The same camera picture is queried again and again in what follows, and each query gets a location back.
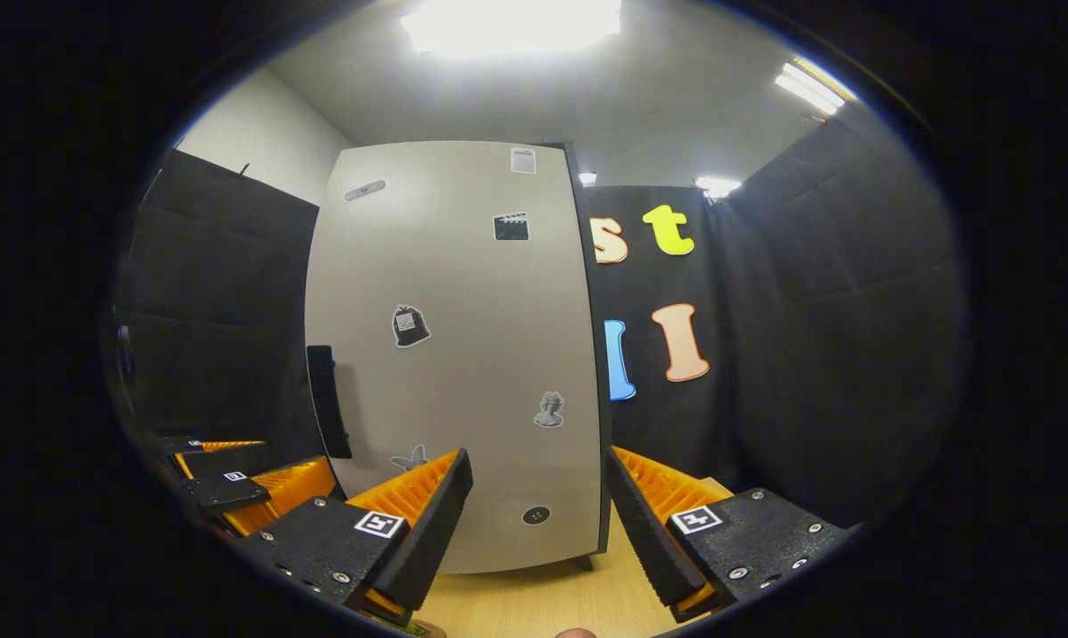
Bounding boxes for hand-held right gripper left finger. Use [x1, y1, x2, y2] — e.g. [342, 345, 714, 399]
[232, 447, 474, 626]

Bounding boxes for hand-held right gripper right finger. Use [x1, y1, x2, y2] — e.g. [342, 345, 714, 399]
[606, 446, 854, 624]

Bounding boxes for black cabinet door handle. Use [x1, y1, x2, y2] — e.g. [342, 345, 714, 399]
[307, 345, 354, 460]

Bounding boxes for grey cabinet door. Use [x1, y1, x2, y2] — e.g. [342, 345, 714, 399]
[304, 140, 607, 575]

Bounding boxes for black backdrop cloth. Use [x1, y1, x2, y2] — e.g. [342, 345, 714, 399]
[113, 115, 969, 531]

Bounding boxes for long ceiling light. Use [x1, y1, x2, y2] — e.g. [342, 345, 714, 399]
[774, 58, 855, 117]

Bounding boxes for large ceiling light panel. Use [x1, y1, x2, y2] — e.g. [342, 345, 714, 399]
[401, 0, 623, 56]

